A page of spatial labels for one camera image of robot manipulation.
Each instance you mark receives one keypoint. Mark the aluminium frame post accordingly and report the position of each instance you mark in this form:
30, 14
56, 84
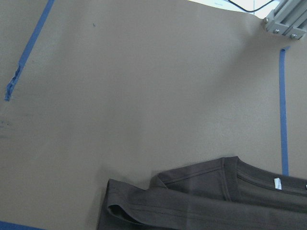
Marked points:
289, 18

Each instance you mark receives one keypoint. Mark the dark brown t-shirt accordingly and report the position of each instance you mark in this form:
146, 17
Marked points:
222, 194

